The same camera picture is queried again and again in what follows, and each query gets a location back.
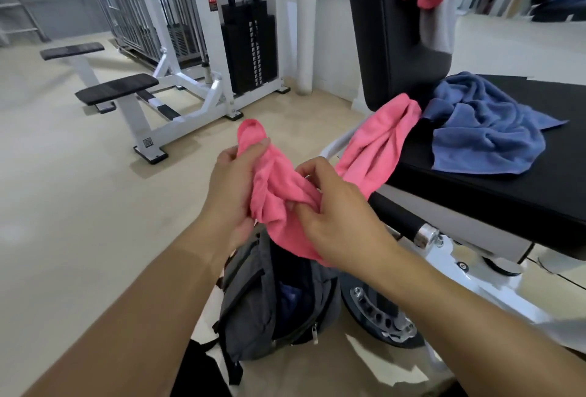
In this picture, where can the person's left hand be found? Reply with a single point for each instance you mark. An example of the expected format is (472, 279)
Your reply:
(229, 195)

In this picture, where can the person's right hand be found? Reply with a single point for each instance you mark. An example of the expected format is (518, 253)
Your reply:
(348, 227)

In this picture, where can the blue towel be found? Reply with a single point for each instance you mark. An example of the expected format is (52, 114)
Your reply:
(289, 303)
(485, 136)

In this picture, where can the grey backpack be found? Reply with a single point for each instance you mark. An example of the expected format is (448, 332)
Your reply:
(247, 300)

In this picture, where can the grey towel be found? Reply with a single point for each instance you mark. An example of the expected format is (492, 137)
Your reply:
(439, 26)

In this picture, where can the person's left forearm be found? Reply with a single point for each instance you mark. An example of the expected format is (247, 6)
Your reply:
(137, 319)

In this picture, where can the person's black shorts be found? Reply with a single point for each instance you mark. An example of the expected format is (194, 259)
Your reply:
(197, 374)

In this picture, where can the black weight stack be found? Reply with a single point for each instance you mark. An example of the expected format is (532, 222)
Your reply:
(249, 44)

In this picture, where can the black bench pad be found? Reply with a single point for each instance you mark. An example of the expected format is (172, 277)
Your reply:
(71, 50)
(116, 88)

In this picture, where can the white vertical pipe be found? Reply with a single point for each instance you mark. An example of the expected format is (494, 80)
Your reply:
(306, 44)

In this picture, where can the black seat pad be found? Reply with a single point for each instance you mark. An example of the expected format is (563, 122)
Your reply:
(526, 195)

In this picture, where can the black backrest pad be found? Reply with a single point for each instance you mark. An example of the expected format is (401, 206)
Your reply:
(384, 44)

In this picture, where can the grey metal railing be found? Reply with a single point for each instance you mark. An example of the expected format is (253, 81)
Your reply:
(128, 12)

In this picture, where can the grey metal ladder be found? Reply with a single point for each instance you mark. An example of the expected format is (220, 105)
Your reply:
(32, 21)

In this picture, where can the white weight machine frame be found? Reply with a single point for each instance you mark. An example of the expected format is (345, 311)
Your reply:
(215, 94)

